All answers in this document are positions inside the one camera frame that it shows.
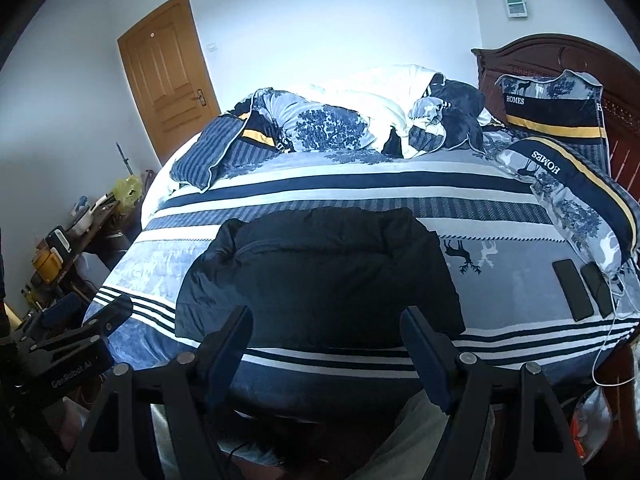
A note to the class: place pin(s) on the blue striped pillow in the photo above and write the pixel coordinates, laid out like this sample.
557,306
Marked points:
228,143

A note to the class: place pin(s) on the red white plastic bag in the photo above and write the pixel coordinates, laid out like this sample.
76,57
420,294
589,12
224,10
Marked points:
591,424

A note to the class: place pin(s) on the white wall thermostat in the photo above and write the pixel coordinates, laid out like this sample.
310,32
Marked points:
516,8

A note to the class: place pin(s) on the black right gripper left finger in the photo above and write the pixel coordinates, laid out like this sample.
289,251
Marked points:
118,439

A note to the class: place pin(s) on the cluttered side table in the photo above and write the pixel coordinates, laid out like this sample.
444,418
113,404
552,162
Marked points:
76,266

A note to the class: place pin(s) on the yellow green plastic bag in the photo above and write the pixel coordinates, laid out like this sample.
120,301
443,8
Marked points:
127,192

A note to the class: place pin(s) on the black smartphone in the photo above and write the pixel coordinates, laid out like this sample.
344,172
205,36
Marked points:
598,287
573,288

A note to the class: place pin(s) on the blue striped bed sheet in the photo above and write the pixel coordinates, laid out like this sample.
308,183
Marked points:
526,253

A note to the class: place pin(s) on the yellow container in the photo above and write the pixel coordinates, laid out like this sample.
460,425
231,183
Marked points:
47,264

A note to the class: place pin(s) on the black puffer jacket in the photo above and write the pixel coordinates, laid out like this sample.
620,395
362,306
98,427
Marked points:
325,278

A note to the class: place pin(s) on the dark wooden headboard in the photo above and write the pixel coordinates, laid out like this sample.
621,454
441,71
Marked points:
547,56

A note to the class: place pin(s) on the lying blue homes pillow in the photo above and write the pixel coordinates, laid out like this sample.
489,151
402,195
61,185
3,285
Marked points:
595,214

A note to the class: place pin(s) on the upright blue homes pillow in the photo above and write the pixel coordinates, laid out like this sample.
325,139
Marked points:
567,108

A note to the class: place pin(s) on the metal door handle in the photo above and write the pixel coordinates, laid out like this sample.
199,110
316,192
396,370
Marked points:
200,97

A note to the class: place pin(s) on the brown wooden door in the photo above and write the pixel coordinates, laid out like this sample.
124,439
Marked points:
165,66

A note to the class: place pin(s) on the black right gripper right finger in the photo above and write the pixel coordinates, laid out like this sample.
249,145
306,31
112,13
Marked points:
502,424

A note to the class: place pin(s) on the crumpled blue white duvet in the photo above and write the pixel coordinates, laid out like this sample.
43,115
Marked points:
401,111

